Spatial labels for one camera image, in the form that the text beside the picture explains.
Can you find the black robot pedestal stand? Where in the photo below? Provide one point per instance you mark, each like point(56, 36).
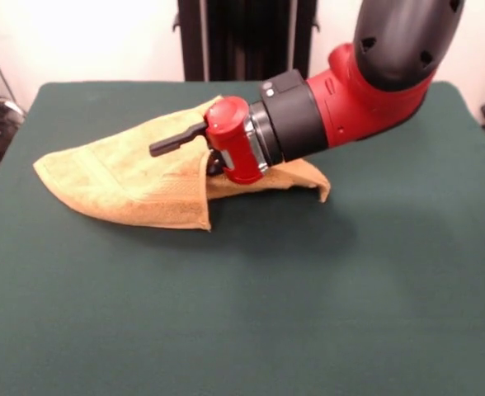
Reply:
point(246, 41)

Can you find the dark green table cloth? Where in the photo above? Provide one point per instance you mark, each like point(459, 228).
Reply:
point(102, 321)

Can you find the tan terry towel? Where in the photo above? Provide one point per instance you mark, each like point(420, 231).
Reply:
point(114, 181)

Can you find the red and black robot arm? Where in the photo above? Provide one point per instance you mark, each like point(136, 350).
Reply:
point(349, 99)

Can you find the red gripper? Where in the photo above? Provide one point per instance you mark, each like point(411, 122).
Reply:
point(230, 140)

